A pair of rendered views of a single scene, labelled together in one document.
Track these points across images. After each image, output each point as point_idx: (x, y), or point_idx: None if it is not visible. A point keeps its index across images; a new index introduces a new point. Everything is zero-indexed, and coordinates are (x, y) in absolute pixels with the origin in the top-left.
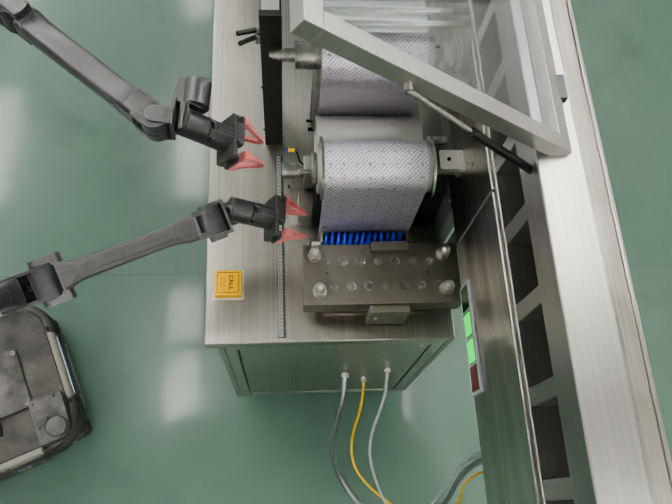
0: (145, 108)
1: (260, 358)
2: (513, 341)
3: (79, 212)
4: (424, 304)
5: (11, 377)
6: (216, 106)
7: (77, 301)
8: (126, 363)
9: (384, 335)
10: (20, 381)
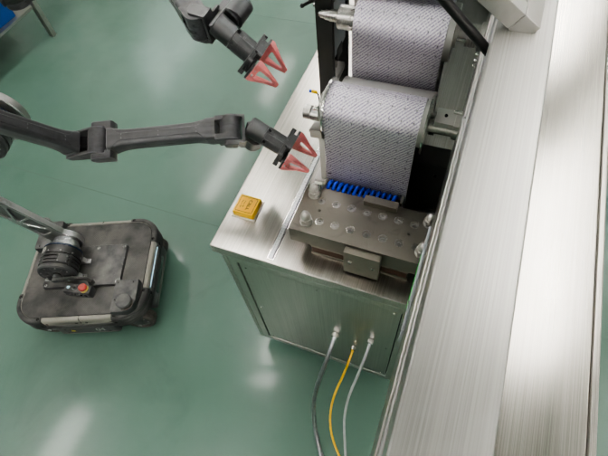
0: (190, 4)
1: (260, 283)
2: (427, 252)
3: (214, 181)
4: (395, 261)
5: (116, 261)
6: (298, 90)
7: (187, 235)
8: (199, 287)
9: (356, 285)
10: (119, 265)
